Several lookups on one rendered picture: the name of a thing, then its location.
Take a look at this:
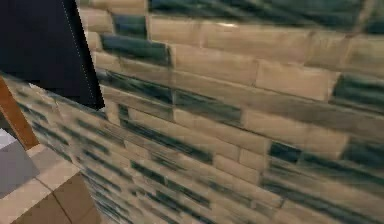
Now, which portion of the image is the brown wooden door frame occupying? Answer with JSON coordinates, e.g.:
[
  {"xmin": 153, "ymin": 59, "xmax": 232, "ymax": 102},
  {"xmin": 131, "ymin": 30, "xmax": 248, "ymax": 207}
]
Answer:
[{"xmin": 0, "ymin": 76, "xmax": 41, "ymax": 151}]

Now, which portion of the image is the black window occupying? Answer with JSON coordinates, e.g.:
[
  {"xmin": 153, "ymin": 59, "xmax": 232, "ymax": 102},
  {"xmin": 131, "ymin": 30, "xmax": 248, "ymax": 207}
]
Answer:
[{"xmin": 0, "ymin": 0, "xmax": 106, "ymax": 111}]

